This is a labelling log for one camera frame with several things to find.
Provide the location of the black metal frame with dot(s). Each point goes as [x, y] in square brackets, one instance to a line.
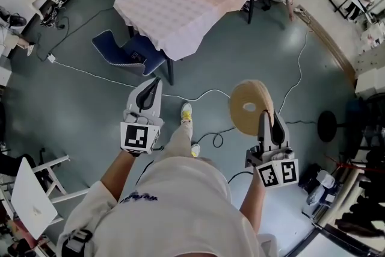
[346, 7]

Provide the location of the white cardboard boxes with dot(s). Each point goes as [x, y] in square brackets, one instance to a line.
[371, 81]

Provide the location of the white metal frame stand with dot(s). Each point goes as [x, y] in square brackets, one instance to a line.
[57, 162]

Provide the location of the white laptop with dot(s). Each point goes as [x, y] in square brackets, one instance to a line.
[31, 198]

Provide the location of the black-legged table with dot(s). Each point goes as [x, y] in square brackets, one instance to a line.
[170, 72]

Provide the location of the white power strip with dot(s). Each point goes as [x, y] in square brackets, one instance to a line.
[51, 57]

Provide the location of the black round stand base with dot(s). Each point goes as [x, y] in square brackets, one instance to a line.
[327, 126]

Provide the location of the person's right forearm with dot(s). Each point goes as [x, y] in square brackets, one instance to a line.
[252, 204]

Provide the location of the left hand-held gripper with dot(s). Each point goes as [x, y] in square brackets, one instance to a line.
[138, 135]

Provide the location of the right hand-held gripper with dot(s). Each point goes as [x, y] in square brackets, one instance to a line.
[276, 173]

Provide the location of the person's beige trousers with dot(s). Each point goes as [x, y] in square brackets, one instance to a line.
[180, 141]

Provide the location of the table with checkered cloth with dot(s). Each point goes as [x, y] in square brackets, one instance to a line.
[168, 15]

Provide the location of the person's white yellow shoe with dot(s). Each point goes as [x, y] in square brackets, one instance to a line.
[195, 150]
[186, 112]

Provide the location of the curved wooden floor strip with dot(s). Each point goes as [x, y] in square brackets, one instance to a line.
[328, 39]

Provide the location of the person's white shirt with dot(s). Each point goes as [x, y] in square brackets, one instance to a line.
[174, 207]

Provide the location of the blue chair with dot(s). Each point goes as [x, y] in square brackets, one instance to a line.
[126, 54]

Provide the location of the person's left forearm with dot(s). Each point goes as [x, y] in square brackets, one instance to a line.
[120, 171]

